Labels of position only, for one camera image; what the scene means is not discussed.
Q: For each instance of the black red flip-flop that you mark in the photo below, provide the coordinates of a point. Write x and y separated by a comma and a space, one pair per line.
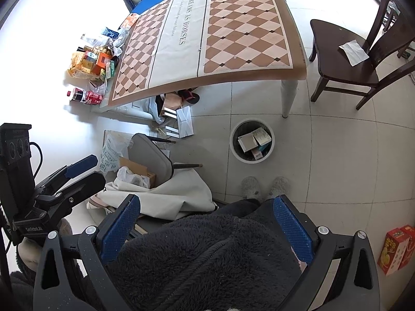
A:
191, 96

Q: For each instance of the dark fleece jacket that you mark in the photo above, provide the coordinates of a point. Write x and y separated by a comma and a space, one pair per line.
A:
201, 265

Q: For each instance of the dark wooden chair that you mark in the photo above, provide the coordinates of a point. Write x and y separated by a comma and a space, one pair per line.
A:
340, 55

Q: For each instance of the white round trash bin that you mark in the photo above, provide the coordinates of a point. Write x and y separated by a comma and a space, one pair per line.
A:
234, 150

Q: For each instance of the white printed plastic bag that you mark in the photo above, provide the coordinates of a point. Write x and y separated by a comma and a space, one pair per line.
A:
112, 155

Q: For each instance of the brown cardboard box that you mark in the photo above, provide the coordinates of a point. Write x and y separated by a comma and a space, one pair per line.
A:
136, 167

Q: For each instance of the grey chair with black legs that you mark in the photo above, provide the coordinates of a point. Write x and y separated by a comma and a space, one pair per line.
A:
152, 162

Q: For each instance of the white green box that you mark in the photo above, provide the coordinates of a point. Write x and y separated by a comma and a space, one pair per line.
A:
262, 136

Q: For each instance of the white flat cardboard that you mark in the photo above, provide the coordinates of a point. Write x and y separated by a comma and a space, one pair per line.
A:
184, 121

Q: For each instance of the cola bottle with red label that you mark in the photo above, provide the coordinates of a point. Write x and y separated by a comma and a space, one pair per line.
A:
92, 97

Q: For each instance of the person's left forearm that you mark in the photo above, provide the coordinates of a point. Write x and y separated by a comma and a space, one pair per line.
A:
22, 285

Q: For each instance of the dark fleece pants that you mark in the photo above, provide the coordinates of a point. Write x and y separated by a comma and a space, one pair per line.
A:
246, 209

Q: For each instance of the brown paper bag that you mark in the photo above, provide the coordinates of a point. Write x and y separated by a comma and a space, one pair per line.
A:
171, 103

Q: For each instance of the teal packet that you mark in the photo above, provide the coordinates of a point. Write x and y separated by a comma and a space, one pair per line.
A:
265, 149

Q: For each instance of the white cloth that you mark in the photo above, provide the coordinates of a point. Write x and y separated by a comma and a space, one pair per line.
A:
181, 197

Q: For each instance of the blue flat board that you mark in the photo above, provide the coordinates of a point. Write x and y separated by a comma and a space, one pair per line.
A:
146, 3

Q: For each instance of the grey fuzzy slipper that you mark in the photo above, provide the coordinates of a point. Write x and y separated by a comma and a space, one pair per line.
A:
251, 188
279, 186

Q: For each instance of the clear plastic bag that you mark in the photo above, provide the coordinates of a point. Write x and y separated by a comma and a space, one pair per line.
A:
97, 88

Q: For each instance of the pink white long box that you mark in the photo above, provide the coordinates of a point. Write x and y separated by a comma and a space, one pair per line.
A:
257, 154

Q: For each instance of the white folded paper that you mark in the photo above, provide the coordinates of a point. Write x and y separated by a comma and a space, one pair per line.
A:
355, 53

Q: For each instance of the light blue cloth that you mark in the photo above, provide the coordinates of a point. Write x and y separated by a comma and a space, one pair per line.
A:
152, 110

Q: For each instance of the grey beige box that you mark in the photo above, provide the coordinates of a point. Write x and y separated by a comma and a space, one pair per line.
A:
247, 142

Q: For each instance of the white crumpled plastic bag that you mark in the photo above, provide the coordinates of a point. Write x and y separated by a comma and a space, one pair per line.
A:
131, 178

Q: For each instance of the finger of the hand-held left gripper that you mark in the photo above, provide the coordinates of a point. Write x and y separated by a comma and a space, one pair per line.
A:
87, 186
81, 165

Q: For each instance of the brown checked tablecloth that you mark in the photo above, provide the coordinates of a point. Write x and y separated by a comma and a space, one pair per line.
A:
246, 22

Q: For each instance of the pile of snack packets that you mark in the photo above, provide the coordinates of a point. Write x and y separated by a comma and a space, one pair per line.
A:
94, 61

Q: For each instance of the red yellow printed box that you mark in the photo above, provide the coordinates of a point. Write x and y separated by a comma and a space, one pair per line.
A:
392, 252
411, 246

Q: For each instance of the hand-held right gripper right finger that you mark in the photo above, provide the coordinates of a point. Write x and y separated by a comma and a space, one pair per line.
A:
293, 230

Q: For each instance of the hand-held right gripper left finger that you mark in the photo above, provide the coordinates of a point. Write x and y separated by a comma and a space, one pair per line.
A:
120, 230

